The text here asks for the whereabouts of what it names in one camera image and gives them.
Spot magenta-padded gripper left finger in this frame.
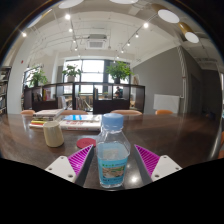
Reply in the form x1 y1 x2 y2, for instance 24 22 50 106
44 143 95 188

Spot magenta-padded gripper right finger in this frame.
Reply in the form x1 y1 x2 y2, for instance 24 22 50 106
133 143 184 187

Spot clear blue-capped water bottle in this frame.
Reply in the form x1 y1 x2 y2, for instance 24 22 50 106
96 112 131 190

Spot flat round red coaster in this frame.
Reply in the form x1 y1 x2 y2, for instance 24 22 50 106
76 137 98 149

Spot cream ceramic cup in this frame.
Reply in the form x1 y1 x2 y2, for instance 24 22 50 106
42 120 65 148

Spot orange chairs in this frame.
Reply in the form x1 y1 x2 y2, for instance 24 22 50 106
20 109 174 116

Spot low dark shelf unit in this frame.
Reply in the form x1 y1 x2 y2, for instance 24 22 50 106
23 81 146 114

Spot person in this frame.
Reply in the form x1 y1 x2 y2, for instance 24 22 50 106
113 86 124 99

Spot green potted plant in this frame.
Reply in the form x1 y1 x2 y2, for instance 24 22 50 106
61 64 83 83
29 68 49 88
105 60 134 84

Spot tall dark bookshelf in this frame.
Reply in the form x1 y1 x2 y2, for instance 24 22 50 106
0 65 12 116

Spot ceiling air conditioner unit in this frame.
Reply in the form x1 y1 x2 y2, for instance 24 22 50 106
86 33 108 50

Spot round white ceiling panels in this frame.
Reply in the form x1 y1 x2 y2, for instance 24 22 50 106
58 0 200 44

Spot ceiling spot lights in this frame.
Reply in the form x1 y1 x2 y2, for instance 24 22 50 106
20 13 150 54

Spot white wall radiator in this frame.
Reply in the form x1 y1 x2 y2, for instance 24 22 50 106
152 93 181 114

